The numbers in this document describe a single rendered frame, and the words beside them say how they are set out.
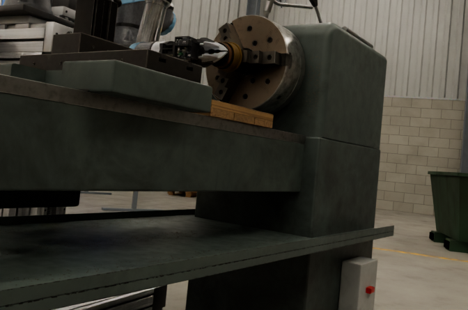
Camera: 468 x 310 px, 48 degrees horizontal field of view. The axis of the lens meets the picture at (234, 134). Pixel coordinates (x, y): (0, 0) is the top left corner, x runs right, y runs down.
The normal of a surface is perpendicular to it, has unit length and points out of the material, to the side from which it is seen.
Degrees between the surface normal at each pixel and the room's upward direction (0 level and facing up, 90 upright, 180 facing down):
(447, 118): 90
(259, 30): 90
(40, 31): 90
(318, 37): 90
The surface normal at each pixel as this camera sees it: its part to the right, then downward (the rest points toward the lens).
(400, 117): -0.33, -0.07
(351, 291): -0.56, -0.09
